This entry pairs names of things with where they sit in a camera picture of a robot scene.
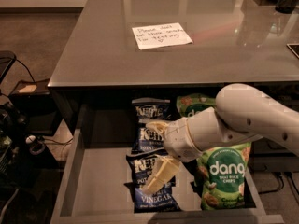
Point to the grey open top drawer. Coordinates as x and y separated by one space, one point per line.
96 185

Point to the grey counter cabinet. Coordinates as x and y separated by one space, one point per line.
232 41

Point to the front blue Kettle chip bag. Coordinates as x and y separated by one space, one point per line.
141 165

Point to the dark equipment at left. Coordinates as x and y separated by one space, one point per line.
25 150

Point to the blue kettle chip bag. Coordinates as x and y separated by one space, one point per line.
146 139
141 165
151 108

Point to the back green Dang chip bag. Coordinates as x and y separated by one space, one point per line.
191 104

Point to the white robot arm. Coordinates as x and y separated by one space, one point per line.
242 114

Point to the white handwritten paper note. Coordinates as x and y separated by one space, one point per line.
161 35

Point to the middle blue Kettle chip bag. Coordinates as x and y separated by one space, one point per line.
146 139

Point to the green dang chip bag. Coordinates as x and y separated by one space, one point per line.
220 173
191 104

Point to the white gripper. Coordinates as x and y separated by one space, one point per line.
177 139

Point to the back blue Kettle chip bag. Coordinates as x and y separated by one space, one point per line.
151 108

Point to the front green Dang chip bag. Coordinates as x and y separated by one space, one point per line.
220 173

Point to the dark side table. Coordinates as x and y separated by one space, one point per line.
35 101

